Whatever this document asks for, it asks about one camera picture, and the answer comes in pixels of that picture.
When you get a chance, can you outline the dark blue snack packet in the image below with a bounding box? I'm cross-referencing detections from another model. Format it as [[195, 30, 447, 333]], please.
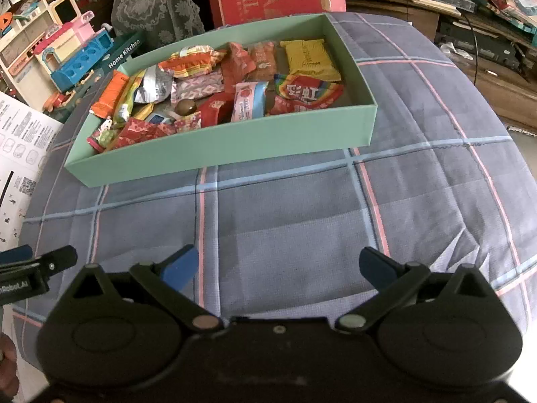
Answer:
[[145, 112, 174, 125]]

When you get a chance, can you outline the brown gold candy packet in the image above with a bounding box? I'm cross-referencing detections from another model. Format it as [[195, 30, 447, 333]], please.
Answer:
[[174, 99, 197, 117]]

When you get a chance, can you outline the yellow green snack bar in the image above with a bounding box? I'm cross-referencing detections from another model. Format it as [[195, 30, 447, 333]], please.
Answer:
[[113, 69, 147, 128]]

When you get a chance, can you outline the orange snack packet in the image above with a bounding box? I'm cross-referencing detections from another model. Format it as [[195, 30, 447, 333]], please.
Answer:
[[90, 70, 129, 119]]

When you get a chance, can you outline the pink patterned snack packet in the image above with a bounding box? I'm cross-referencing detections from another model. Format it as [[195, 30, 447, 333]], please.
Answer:
[[170, 69, 225, 105]]

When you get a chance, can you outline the silver purple snack bag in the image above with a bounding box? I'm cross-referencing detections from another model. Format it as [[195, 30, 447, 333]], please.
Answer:
[[134, 64, 173, 104]]

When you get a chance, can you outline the pink peach snack packet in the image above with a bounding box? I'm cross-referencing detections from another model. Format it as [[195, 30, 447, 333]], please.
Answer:
[[231, 81, 269, 122]]

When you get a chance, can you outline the rainbow candy bag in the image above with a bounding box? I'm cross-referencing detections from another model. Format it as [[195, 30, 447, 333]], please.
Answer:
[[274, 74, 344, 110]]

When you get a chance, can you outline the orange striped snack bag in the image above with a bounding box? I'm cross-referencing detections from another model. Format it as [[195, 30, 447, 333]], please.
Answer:
[[157, 46, 228, 79]]

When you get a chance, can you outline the yellow snack packet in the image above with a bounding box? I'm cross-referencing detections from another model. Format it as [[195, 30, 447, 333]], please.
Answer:
[[280, 38, 342, 82]]

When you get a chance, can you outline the orange brown snack bag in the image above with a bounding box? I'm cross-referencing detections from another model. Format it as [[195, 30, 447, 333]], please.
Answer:
[[248, 41, 278, 82]]

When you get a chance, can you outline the plaid blue bed cover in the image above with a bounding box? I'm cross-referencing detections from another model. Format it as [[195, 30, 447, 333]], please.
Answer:
[[19, 14, 536, 328]]

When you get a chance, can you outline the white printed instruction sheet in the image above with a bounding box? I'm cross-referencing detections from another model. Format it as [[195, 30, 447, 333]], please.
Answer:
[[0, 94, 63, 251]]

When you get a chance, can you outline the mint green cardboard box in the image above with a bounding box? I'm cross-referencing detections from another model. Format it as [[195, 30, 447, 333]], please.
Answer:
[[65, 14, 378, 187]]

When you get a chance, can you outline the toy kitchen playset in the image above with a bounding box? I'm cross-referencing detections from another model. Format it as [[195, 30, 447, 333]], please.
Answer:
[[1, 0, 145, 112]]

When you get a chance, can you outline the grey lace patterned cushion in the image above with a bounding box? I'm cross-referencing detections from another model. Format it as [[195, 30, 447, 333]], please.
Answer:
[[111, 0, 205, 50]]

